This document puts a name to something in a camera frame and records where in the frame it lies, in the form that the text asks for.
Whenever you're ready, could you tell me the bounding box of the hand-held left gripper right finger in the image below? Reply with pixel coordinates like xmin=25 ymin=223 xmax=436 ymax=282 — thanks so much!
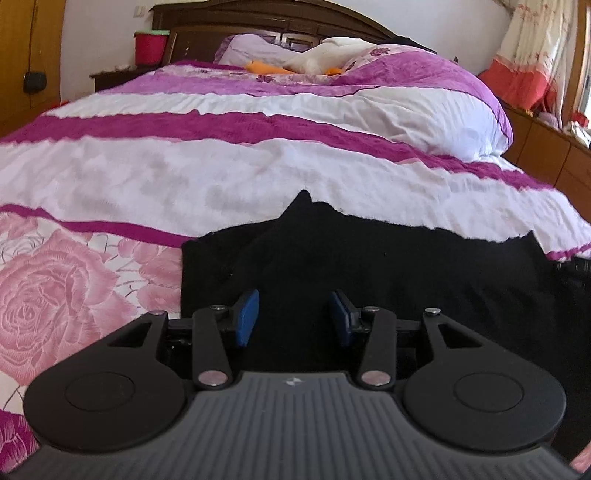
xmin=327 ymin=290 xmax=485 ymax=389

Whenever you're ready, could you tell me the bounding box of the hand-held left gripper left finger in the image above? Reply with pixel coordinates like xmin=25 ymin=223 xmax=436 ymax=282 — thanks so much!
xmin=107 ymin=290 xmax=260 ymax=389

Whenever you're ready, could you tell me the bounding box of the black button cardigan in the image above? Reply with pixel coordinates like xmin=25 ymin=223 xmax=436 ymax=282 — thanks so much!
xmin=181 ymin=189 xmax=591 ymax=384

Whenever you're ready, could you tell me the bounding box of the purple floral bed cover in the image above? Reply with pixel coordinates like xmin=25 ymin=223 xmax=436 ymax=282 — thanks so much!
xmin=0 ymin=59 xmax=591 ymax=462

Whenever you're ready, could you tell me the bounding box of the folded purple white quilt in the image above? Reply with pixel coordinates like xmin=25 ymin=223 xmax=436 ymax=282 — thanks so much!
xmin=323 ymin=44 xmax=515 ymax=163

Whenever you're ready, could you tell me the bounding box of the white plush toy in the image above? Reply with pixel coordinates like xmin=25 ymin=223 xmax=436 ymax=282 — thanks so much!
xmin=244 ymin=37 xmax=372 ymax=76

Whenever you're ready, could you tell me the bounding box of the wooden side cabinet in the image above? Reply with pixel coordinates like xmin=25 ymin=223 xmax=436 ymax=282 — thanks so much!
xmin=500 ymin=104 xmax=591 ymax=205

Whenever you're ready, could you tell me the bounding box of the purple white pillow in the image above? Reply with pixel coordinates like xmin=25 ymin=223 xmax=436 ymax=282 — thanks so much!
xmin=213 ymin=33 xmax=324 ymax=71

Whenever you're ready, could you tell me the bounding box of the dark wooden nightstand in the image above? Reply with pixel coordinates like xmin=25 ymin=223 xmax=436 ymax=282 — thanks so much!
xmin=90 ymin=65 xmax=158 ymax=92

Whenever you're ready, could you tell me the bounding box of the red plastic bucket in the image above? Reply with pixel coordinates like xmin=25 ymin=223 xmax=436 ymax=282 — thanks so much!
xmin=134 ymin=30 xmax=168 ymax=66

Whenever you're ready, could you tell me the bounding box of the white crumpled cloth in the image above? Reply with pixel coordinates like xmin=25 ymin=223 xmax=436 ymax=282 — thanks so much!
xmin=563 ymin=122 xmax=591 ymax=149

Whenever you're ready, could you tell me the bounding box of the dark wooden headboard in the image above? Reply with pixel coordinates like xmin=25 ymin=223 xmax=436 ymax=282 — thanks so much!
xmin=150 ymin=0 xmax=437 ymax=66

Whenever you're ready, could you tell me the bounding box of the floral cream orange curtain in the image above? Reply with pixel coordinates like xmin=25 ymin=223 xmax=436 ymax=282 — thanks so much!
xmin=479 ymin=0 xmax=574 ymax=114

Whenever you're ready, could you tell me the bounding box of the wooden wardrobe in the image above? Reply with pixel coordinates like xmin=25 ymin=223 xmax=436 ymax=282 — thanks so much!
xmin=0 ymin=0 xmax=68 ymax=138

